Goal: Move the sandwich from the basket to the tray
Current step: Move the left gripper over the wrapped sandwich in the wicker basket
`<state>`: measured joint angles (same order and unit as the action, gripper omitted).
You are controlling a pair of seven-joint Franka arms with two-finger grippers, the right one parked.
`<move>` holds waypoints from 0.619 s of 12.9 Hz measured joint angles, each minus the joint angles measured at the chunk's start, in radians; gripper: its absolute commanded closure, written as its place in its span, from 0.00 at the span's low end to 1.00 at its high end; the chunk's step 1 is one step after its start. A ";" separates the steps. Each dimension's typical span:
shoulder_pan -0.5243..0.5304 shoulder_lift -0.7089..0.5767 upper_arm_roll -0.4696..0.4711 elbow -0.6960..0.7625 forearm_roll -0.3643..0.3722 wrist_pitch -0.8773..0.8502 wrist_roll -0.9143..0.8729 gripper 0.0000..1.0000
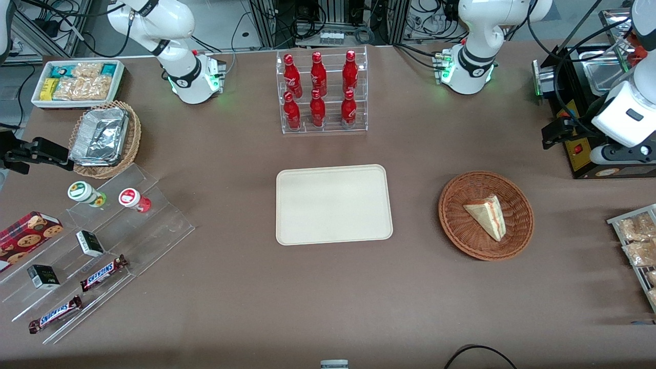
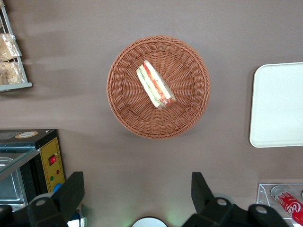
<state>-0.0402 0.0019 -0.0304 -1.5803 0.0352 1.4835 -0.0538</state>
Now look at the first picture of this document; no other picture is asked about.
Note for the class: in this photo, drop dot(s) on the black food warmer machine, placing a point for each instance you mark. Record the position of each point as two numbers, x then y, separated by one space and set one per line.
581 154

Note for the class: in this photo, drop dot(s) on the red tartan cookie box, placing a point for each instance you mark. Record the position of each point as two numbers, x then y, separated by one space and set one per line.
25 238

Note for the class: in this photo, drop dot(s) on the white rectangular snack bin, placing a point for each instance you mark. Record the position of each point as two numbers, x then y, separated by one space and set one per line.
77 105

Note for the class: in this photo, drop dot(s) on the cream plastic tray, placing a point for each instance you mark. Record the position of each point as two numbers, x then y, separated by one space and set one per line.
333 205

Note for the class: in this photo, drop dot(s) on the teal snack packet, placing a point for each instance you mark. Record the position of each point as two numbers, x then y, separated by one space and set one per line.
109 68
60 70

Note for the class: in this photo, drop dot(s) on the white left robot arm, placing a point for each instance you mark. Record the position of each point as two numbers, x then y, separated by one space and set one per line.
476 31

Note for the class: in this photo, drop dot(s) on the clear puffed snack bag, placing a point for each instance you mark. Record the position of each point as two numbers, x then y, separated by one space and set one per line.
635 228
653 297
98 87
640 253
70 88
652 278
87 69

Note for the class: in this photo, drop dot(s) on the white power strip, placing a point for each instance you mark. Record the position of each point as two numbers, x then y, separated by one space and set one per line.
332 37

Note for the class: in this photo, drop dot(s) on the small black box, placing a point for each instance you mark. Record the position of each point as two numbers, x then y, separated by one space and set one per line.
43 277
90 244

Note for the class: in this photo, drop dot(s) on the red cola bottle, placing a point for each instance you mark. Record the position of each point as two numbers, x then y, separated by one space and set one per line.
318 74
350 72
292 114
318 111
348 110
292 77

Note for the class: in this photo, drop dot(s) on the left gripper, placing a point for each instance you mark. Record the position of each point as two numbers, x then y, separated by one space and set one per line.
578 129

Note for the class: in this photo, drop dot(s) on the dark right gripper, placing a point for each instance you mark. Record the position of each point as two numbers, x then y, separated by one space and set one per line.
11 155

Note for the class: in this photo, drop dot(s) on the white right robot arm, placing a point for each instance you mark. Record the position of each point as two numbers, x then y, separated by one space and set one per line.
174 31

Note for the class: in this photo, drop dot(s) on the clear acrylic bottle rack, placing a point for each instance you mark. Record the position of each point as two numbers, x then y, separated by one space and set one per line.
330 110

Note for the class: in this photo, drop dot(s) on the red sausage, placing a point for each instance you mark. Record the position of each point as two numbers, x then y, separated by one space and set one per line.
639 55

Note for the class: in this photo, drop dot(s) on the aluminium foil container stack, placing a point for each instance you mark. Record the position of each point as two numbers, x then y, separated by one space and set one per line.
100 136

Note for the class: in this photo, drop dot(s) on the white cup green lid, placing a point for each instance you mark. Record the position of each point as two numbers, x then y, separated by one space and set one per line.
82 192

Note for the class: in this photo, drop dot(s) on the triangular sandwich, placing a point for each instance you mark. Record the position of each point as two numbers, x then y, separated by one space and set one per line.
487 218

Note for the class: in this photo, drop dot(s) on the yellow snack packet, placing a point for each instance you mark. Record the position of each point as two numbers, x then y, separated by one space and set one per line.
48 89

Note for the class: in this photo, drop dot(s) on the grey oblong wrist camera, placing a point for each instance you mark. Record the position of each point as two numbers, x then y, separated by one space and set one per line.
622 155

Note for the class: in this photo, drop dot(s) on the round brown wicker basket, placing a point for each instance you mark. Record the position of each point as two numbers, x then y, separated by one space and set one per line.
461 225

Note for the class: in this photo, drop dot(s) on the oval brown wicker basket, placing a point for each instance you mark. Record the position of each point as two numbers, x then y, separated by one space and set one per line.
134 138

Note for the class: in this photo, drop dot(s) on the steel food pan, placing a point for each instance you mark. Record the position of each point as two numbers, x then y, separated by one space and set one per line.
605 77

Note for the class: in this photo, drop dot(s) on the clear acrylic stepped stand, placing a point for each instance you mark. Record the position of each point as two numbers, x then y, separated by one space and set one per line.
154 225

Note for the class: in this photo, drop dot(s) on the Snickers chocolate bar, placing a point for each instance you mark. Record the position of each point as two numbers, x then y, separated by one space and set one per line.
55 314
102 273

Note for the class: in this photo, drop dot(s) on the tray of wrapped snacks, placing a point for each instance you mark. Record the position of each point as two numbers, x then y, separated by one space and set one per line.
622 216

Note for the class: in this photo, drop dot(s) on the white cup red lid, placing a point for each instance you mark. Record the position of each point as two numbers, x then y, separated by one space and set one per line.
132 199

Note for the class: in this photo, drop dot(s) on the small grey device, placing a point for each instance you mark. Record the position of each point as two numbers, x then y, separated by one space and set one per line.
334 365

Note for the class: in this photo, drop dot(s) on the aluminium frame rack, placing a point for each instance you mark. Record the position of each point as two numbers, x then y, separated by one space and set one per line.
264 23

